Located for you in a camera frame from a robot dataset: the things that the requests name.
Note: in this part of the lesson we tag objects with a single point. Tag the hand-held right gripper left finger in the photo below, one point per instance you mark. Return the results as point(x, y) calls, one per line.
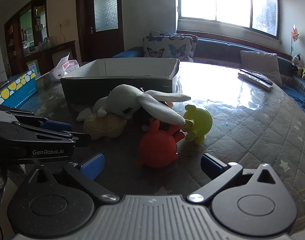
point(92, 166)

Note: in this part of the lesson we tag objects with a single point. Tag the grey quilted desktop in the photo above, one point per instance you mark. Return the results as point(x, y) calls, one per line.
point(242, 120)

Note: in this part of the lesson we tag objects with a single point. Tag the black remote control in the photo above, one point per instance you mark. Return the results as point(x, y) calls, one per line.
point(257, 76)

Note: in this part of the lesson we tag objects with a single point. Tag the butterfly print pillow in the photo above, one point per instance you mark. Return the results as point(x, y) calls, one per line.
point(167, 48)
point(177, 35)

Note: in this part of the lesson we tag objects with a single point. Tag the grey cushion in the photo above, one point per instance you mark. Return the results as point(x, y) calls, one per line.
point(262, 65)

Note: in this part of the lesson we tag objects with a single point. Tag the dark wooden door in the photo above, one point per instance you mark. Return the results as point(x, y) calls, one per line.
point(100, 17)

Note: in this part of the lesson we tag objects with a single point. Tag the white plush rabbit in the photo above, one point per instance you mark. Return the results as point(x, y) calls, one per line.
point(132, 102)

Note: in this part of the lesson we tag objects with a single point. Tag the cow plush toy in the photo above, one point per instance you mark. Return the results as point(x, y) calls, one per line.
point(297, 63)

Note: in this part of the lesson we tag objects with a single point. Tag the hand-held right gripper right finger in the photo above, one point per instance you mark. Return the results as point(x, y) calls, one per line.
point(210, 163)

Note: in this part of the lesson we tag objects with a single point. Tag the beige peanut toy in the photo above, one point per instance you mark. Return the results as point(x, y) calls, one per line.
point(105, 127)

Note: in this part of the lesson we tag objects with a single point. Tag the white cardboard box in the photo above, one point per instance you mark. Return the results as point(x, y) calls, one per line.
point(122, 80)

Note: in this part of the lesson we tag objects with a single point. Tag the window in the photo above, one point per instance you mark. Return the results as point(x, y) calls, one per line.
point(225, 2)

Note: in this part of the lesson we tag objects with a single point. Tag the blue sofa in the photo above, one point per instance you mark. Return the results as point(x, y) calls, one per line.
point(217, 48)

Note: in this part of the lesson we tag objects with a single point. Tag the blue dotted box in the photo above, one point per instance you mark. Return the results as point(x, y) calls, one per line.
point(15, 87)

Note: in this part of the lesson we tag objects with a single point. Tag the red rubber toy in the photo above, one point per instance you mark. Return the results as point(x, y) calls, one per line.
point(157, 147)

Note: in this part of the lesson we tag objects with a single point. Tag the green rubber toy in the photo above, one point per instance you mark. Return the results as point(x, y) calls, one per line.
point(201, 120)

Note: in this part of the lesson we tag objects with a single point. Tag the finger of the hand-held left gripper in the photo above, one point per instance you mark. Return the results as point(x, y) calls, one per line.
point(56, 126)
point(81, 140)

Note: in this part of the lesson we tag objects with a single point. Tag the wooden display cabinet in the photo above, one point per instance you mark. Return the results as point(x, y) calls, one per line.
point(25, 30)

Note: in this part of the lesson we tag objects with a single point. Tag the white plastic bag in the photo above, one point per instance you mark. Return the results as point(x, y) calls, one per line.
point(63, 67)

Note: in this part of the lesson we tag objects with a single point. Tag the orange pinwheel decoration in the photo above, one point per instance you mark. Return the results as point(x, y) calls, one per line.
point(294, 33)

